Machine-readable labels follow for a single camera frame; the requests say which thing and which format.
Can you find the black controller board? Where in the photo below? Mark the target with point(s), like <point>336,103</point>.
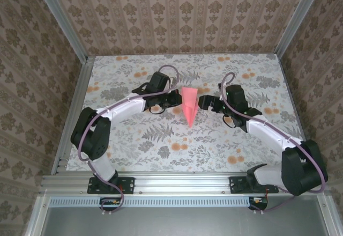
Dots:
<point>110,203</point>
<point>258,203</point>

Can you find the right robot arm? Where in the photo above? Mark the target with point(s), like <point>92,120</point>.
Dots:
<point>268,134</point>

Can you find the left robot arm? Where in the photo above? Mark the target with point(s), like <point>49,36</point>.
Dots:
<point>126,107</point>

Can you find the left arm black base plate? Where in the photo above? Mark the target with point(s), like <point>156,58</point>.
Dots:
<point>128,185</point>

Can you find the floral patterned table cover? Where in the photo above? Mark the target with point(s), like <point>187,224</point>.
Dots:
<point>187,161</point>

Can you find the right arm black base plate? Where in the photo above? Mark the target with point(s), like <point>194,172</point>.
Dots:
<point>237,185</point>

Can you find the aluminium mounting rail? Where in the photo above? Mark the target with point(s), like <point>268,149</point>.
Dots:
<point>182,183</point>

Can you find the pink square paper sheet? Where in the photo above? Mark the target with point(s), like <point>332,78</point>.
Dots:
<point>189,99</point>

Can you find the aluminium frame post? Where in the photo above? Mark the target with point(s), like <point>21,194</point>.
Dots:
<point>294,16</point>
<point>61,18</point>

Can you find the grey metal panel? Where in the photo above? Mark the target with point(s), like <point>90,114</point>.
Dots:
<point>182,222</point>

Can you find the aluminium side rail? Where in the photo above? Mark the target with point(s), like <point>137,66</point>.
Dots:
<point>72,115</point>

